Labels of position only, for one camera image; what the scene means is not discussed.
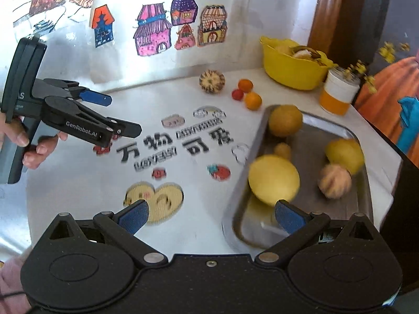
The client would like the large yellow lemon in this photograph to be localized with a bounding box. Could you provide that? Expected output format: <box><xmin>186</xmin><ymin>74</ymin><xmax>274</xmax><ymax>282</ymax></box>
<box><xmin>248</xmin><ymin>155</ymin><xmax>300</xmax><ymax>206</ymax></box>

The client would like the small brown kiwi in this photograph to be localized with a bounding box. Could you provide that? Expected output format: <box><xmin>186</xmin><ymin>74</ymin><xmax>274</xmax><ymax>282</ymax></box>
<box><xmin>273</xmin><ymin>143</ymin><xmax>292</xmax><ymax>161</ymax></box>

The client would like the yellow green mango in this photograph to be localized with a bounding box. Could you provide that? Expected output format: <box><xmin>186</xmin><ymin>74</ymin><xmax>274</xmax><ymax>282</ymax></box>
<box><xmin>324</xmin><ymin>138</ymin><xmax>365</xmax><ymax>175</ymax></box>

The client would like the dark striped pepino melon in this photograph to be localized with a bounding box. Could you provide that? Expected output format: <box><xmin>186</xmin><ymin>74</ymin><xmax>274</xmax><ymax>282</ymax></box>
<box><xmin>199</xmin><ymin>70</ymin><xmax>225</xmax><ymax>94</ymax></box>

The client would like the brown round pear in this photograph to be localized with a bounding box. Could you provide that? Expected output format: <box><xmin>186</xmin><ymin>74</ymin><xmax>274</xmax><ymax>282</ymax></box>
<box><xmin>268</xmin><ymin>105</ymin><xmax>303</xmax><ymax>138</ymax></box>

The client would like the red cherry tomato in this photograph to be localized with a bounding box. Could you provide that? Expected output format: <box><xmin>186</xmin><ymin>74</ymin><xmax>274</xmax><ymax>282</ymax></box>
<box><xmin>231</xmin><ymin>89</ymin><xmax>244</xmax><ymax>101</ymax></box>

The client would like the small orange tangerine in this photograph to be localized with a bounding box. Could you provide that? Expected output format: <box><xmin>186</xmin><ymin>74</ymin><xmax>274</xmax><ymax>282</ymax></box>
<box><xmin>244</xmin><ymin>92</ymin><xmax>262</xmax><ymax>111</ymax></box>
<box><xmin>237</xmin><ymin>79</ymin><xmax>253</xmax><ymax>94</ymax></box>

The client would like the person's left hand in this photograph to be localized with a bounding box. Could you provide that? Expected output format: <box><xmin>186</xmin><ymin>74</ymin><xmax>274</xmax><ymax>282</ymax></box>
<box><xmin>0</xmin><ymin>113</ymin><xmax>68</xmax><ymax>169</ymax></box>

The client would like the white printed tablecloth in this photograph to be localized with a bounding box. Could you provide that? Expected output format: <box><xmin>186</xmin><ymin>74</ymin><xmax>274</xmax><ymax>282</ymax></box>
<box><xmin>0</xmin><ymin>68</ymin><xmax>404</xmax><ymax>262</ymax></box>

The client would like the coloured houses drawing sheet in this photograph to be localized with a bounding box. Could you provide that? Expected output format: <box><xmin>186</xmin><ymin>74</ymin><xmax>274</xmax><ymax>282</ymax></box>
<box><xmin>90</xmin><ymin>0</ymin><xmax>249</xmax><ymax>84</ymax></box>

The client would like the cartoon figures drawing sheet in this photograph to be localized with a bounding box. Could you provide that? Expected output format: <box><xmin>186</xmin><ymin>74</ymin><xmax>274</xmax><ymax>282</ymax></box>
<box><xmin>11</xmin><ymin>0</ymin><xmax>94</xmax><ymax>38</ymax></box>

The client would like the white orange cup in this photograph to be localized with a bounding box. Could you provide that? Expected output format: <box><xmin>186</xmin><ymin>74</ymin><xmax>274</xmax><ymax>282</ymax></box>
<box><xmin>319</xmin><ymin>67</ymin><xmax>360</xmax><ymax>116</ymax></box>

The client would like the yellow plastic bowl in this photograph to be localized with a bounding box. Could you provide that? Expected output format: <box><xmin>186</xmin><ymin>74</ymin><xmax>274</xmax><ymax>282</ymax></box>
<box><xmin>260</xmin><ymin>36</ymin><xmax>334</xmax><ymax>91</ymax></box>

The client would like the yellow flower sprig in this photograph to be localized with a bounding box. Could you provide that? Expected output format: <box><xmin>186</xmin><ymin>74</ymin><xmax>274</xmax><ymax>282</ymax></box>
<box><xmin>341</xmin><ymin>41</ymin><xmax>410</xmax><ymax>94</ymax></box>

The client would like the brown wooden door frame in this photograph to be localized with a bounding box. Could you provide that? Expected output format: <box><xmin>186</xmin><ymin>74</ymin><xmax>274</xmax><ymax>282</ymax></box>
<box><xmin>307</xmin><ymin>0</ymin><xmax>342</xmax><ymax>55</ymax></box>

